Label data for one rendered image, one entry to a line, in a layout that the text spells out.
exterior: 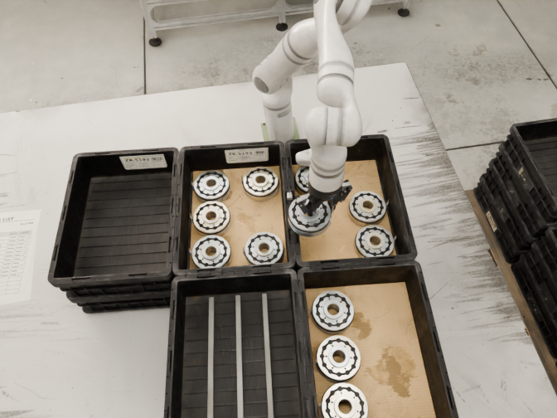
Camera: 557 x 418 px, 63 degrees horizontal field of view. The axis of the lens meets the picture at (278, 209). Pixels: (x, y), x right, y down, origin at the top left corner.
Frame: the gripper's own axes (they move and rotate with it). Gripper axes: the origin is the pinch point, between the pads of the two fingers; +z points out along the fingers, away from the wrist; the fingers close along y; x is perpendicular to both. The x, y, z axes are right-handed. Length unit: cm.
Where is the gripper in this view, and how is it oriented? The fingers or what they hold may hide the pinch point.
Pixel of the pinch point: (321, 210)
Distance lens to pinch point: 112.1
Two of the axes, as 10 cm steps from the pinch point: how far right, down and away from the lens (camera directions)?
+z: 0.1, 4.9, 8.7
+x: -3.5, -8.1, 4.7
